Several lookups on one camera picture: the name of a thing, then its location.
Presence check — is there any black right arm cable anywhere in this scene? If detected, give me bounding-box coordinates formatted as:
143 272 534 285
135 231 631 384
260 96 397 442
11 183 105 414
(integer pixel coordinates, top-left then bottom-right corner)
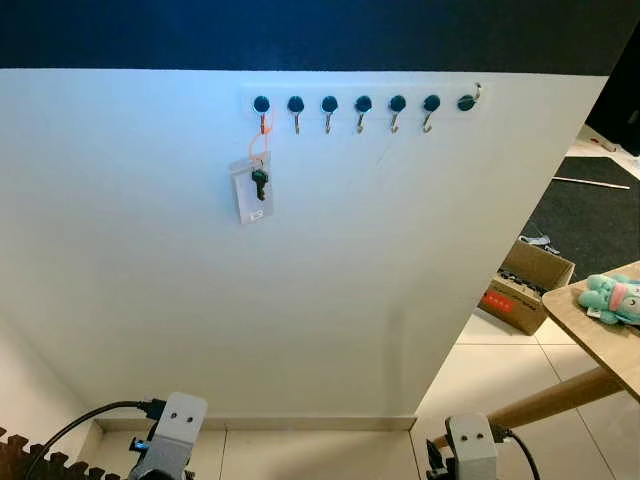
490 424 542 480

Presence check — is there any brown foam puzzle mat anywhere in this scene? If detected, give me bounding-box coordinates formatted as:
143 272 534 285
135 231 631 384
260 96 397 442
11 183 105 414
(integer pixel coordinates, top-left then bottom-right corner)
0 427 83 480

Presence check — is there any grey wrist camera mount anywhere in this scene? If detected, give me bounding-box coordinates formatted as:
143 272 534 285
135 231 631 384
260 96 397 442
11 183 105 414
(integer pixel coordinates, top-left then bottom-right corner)
445 413 499 480
128 392 209 480

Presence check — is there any round wooden table leg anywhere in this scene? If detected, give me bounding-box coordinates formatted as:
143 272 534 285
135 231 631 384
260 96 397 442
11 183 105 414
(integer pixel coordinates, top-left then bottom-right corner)
432 365 623 449

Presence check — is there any teal plush toy keychain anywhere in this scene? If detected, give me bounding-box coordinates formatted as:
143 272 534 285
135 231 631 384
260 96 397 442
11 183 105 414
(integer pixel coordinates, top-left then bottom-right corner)
578 273 640 328

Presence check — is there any orange key loop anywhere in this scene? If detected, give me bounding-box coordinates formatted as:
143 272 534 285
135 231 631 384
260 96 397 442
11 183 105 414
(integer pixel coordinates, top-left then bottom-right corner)
249 112 274 171

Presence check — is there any black headed key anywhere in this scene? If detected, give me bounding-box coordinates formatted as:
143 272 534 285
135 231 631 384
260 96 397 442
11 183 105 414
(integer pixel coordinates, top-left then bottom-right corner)
251 168 270 203

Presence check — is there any white wall hook rail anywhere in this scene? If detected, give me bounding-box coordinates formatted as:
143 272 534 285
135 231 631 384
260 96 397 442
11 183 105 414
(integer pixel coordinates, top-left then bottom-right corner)
240 84 488 124

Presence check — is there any brown cardboard box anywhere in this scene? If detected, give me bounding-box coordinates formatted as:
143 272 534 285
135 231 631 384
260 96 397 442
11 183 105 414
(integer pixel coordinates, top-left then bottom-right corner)
480 237 577 336

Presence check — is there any clear plastic key tag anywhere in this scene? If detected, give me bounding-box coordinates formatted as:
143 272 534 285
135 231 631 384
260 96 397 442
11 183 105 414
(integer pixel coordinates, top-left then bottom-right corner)
228 152 276 226

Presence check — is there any black floor mat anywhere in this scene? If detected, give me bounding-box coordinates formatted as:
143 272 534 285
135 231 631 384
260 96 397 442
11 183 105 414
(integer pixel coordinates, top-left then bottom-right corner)
520 155 640 283

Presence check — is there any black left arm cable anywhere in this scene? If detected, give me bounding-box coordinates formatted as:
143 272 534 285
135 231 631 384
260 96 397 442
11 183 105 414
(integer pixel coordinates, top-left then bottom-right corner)
22 398 167 480

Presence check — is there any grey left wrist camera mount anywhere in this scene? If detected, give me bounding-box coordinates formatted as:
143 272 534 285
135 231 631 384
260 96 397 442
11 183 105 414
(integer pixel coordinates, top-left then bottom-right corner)
128 392 209 480

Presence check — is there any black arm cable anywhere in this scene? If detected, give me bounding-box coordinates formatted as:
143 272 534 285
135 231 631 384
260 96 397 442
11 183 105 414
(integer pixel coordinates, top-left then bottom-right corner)
490 424 542 480
22 398 167 480

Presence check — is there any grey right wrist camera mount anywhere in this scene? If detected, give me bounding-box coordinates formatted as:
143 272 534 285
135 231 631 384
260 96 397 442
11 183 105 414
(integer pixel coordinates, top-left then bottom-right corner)
445 413 499 480

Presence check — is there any light wooden table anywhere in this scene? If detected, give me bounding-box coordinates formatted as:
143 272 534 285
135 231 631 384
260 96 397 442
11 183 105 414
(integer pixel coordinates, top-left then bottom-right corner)
432 262 640 449

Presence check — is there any black knob upturned metal hook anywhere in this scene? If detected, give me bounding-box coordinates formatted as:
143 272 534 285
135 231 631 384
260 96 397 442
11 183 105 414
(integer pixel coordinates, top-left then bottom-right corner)
457 83 484 112

